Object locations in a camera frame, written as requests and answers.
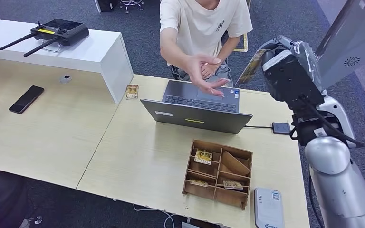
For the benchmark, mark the person's right hand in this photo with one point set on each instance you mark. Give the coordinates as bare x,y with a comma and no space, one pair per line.
201,75

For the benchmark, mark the clear acrylic controller stand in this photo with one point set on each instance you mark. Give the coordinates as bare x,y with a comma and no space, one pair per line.
52,47

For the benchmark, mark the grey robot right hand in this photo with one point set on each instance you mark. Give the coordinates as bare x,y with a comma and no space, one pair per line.
289,78

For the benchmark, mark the small grey round puck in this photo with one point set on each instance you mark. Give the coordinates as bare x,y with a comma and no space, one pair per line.
65,79

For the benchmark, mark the yellow floor tape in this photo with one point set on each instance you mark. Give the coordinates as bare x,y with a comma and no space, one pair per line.
245,44

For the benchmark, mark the person's left hand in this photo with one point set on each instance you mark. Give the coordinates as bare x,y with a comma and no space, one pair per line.
210,70

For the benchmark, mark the wooden compartment box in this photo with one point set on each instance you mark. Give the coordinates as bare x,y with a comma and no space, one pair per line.
201,170

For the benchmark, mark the grey kiosk stand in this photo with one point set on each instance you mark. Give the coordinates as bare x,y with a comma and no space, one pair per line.
352,37

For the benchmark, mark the small black card reader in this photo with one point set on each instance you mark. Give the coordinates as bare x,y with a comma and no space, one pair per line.
280,128

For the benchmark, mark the gold and white card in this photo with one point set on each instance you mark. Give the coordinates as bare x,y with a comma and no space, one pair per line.
203,156

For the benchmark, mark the gold card with brown border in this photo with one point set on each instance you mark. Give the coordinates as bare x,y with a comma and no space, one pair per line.
132,92

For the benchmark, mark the chrome chair base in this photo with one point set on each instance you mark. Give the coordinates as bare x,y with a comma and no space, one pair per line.
131,3

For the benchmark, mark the clear plastic film wrap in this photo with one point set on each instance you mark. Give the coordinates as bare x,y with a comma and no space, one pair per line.
308,59

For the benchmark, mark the white desk shelf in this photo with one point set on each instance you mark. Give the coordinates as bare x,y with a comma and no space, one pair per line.
85,53

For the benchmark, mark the black remote controller with antennas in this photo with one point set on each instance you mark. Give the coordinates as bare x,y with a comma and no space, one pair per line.
63,31

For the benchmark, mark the gold ID card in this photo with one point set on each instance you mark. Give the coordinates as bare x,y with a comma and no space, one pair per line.
251,67

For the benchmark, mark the grey laptop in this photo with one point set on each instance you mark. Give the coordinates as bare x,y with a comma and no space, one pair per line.
201,119

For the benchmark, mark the black smartphone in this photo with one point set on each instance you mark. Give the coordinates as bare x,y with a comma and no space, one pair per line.
26,99

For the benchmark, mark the person's left forearm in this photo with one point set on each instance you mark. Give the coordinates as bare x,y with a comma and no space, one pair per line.
229,48

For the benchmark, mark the black box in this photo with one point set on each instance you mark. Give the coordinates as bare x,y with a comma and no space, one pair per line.
105,4

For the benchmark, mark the gold room key card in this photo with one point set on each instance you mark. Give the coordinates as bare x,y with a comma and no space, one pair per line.
233,185

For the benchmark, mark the white card reader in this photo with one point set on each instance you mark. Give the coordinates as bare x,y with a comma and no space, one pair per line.
269,209

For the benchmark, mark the black office chair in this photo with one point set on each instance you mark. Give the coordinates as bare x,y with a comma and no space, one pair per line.
0,198

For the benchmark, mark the person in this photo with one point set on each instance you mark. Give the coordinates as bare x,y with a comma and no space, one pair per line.
201,25

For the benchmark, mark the person's right forearm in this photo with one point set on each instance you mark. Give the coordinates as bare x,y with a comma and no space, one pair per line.
174,47

